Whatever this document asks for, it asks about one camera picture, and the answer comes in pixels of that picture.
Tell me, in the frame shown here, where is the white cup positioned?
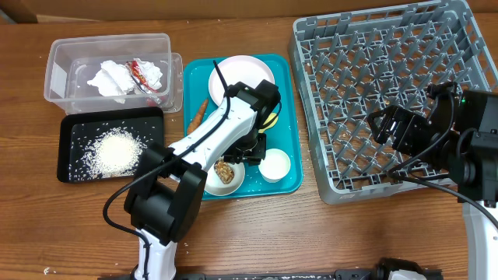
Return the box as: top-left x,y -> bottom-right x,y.
258,149 -> 291,183

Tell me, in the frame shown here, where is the brown food chunk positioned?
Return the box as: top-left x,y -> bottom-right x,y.
214,159 -> 234,184

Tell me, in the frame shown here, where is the small white plate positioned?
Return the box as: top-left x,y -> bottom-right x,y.
205,163 -> 245,196

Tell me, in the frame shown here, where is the orange carrot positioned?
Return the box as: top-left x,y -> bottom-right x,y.
187,99 -> 209,135

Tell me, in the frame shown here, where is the red snack wrapper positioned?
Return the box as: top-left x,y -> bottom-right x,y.
126,61 -> 163,105

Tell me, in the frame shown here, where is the pile of white rice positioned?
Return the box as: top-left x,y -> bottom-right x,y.
68,117 -> 163,183

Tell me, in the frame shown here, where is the white napkin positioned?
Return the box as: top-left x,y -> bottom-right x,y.
86,58 -> 163,103

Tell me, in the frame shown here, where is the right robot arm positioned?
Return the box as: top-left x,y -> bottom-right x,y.
366,82 -> 497,279

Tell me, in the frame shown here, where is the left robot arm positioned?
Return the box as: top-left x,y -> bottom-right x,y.
124,80 -> 281,279

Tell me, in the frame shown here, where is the grey dishwasher rack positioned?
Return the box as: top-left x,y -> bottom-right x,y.
289,1 -> 497,205

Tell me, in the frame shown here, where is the teal serving tray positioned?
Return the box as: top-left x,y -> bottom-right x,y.
184,54 -> 303,199

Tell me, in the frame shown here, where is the yellow plastic spoon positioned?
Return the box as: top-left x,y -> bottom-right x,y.
258,113 -> 279,134

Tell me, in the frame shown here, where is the large white plate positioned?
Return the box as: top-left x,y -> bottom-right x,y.
208,55 -> 275,106

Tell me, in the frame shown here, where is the black tray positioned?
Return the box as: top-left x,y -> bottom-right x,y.
57,107 -> 164,183

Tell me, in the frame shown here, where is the clear plastic bin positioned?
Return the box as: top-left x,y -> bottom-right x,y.
44,33 -> 183,114

